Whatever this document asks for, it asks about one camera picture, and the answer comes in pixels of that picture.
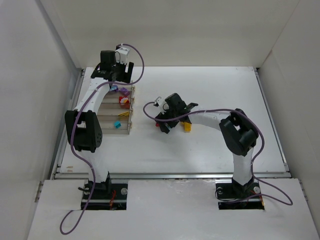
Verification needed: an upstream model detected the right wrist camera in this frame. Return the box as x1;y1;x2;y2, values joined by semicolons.
153;96;169;114

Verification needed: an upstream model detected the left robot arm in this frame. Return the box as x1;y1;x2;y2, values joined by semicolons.
64;46;134;200

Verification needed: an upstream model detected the teal lego brick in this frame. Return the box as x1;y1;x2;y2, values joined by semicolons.
114;121;122;129

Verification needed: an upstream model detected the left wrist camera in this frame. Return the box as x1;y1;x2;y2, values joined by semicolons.
115;44;130;65

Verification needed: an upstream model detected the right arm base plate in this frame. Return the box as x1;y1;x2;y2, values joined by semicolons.
214;182;265;210

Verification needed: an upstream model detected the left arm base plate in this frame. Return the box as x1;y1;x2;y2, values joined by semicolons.
86;182;128;211

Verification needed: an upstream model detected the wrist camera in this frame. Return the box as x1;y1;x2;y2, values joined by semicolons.
153;96;169;114
115;44;130;65

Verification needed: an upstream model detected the yellow lego figure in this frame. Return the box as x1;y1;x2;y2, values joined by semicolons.
181;122;192;133

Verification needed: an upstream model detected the purple flower lego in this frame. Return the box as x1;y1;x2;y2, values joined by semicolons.
110;85;119;92

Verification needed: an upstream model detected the yellow lego plate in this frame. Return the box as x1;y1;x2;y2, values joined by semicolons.
118;111;130;117

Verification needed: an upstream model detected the red round lego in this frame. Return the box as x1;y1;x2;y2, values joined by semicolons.
118;96;131;109

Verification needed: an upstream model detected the purple lego block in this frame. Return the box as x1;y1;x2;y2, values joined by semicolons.
118;87;131;97

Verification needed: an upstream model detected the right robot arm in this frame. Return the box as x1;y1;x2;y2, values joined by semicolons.
153;93;259;201

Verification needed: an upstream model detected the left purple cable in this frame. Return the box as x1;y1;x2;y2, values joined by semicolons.
59;43;146;236

